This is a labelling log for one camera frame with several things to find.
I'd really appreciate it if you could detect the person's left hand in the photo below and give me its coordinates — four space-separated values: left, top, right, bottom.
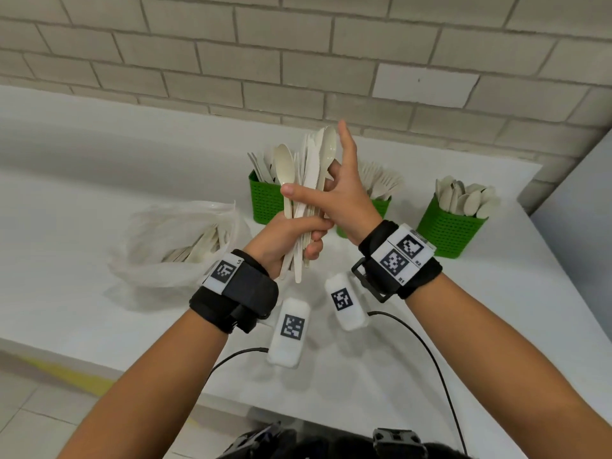
244 212 335 281

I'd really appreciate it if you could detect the person's right hand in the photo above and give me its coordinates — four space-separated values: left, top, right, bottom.
280 120 383 246

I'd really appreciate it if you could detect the handful of white plastic cutlery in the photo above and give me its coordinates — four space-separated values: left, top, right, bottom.
272 126 338 284

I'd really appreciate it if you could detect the bunch of white plastic knives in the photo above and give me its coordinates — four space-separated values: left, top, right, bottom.
247 150 278 185

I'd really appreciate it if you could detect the clear plastic bag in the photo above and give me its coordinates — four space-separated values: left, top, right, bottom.
107 200 240 311

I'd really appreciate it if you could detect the person's right forearm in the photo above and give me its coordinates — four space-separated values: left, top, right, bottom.
405 272 612 459

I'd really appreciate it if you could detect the person's left forearm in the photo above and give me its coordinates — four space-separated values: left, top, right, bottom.
57 308 230 459

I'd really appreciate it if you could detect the person's black clothing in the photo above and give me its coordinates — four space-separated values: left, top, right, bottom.
215 423 474 459

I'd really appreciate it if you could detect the black left wrist band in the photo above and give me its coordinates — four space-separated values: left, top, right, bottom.
189 249 280 334

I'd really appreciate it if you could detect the black wrist band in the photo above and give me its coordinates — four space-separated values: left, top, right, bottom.
189 249 280 334
351 219 443 303

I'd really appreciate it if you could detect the black right wrist band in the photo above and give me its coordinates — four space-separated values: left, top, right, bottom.
351 219 443 303

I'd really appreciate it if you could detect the black harness buckle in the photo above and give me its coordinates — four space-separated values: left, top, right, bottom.
372 428 429 459
229 421 283 457

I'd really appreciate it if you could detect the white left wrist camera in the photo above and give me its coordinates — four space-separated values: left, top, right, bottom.
266 297 312 370

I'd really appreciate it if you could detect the black left camera cable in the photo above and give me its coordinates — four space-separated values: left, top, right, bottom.
205 347 270 383

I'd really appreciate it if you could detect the black camera cable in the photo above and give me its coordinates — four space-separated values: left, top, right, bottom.
367 310 469 455
205 347 270 383

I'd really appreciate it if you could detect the black right camera cable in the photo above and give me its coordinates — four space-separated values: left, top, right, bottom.
367 310 469 455

